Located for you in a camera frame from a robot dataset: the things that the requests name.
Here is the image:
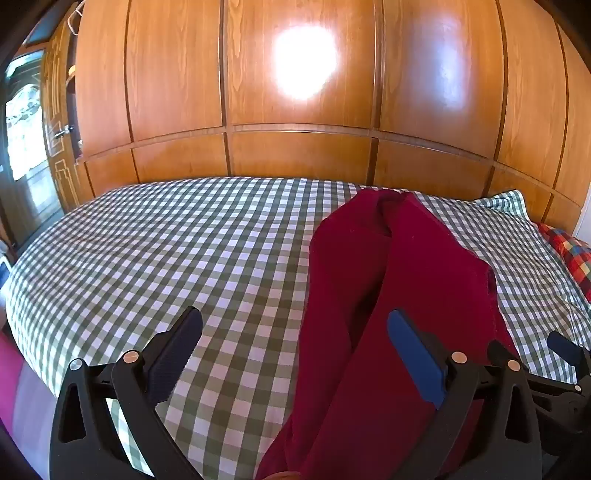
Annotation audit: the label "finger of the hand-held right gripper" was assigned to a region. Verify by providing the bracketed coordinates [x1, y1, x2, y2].
[488, 340, 511, 366]
[547, 331, 591, 370]

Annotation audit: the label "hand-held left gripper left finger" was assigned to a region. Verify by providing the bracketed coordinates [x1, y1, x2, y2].
[48, 306, 204, 480]

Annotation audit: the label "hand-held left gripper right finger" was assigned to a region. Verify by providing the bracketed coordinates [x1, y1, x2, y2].
[387, 308, 543, 480]

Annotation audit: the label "dark red pants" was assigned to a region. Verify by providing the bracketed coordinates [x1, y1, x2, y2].
[255, 187, 520, 480]

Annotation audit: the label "clothes hanger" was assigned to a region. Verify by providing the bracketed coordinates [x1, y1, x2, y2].
[65, 0, 88, 34]

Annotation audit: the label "multicoloured checked pillow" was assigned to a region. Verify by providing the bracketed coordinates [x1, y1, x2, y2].
[538, 222, 591, 305]

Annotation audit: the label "bed with green checked sheet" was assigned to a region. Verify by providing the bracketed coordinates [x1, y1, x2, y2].
[2, 176, 591, 480]

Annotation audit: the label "pink cloth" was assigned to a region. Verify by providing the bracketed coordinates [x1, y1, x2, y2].
[0, 331, 52, 480]

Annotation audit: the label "glass panelled door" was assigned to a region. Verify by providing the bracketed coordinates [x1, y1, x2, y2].
[0, 50, 63, 247]

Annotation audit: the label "wooden panelled wardrobe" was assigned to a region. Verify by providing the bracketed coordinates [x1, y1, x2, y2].
[41, 0, 591, 236]

